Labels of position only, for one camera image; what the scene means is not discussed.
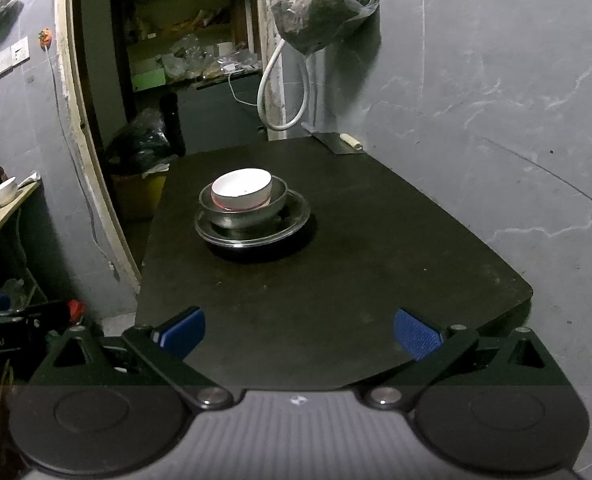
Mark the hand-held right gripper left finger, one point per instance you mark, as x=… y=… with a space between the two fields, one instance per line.
x=183 y=332

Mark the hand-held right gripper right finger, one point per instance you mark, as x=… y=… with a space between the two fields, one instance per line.
x=418 y=334

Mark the stainless steel plate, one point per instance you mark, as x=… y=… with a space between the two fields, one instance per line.
x=256 y=243
x=258 y=248
x=296 y=212

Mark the stainless steel bowl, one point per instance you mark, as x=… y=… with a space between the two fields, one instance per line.
x=246 y=219

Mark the white ceramic bowl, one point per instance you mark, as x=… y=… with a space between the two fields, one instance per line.
x=219 y=204
x=241 y=185

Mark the small red object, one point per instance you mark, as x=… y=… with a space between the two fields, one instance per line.
x=76 y=310

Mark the wooden side shelf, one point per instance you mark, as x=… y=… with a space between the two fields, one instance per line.
x=1 y=220

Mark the small white footed bowl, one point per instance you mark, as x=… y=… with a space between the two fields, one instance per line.
x=3 y=192

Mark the white squeeze tube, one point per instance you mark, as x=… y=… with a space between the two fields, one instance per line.
x=28 y=180

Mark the yellow bin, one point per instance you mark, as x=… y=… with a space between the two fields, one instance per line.
x=138 y=195

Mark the black garbage bag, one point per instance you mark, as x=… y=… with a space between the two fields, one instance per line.
x=138 y=140

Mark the grey cabinet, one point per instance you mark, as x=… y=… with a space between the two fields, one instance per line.
x=216 y=120

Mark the green box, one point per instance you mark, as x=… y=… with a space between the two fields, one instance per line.
x=148 y=81

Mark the cluttered storage shelf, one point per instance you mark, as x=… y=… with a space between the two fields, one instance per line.
x=186 y=25

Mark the large bag of dried goods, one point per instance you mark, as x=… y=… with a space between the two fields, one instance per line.
x=326 y=5

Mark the pale door frame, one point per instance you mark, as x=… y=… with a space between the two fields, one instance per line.
x=73 y=110

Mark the white wall switch plate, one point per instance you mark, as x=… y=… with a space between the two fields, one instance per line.
x=12 y=56

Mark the orange wall hook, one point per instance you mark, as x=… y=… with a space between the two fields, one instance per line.
x=45 y=39

